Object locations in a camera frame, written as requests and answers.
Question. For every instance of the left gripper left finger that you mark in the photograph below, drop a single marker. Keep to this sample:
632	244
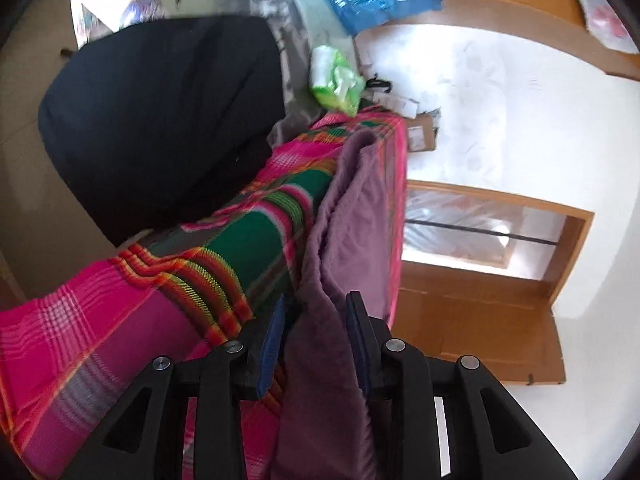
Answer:
239	370

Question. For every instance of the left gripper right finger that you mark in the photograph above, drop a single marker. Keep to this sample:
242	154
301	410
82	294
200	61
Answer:
396	382

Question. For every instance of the purple garment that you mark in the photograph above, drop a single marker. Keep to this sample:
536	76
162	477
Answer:
325	430

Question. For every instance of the wooden door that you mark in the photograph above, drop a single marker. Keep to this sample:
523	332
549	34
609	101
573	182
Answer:
505	322

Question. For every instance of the plastic sheet door curtain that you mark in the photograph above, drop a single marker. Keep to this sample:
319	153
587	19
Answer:
488	236

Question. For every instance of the pink plaid table cloth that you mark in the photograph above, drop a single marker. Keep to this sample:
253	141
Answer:
67	357

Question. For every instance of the cardboard box with label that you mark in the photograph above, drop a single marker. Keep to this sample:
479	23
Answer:
421	132

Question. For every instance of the green white tissue pack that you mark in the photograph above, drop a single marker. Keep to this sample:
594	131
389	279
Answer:
333	82

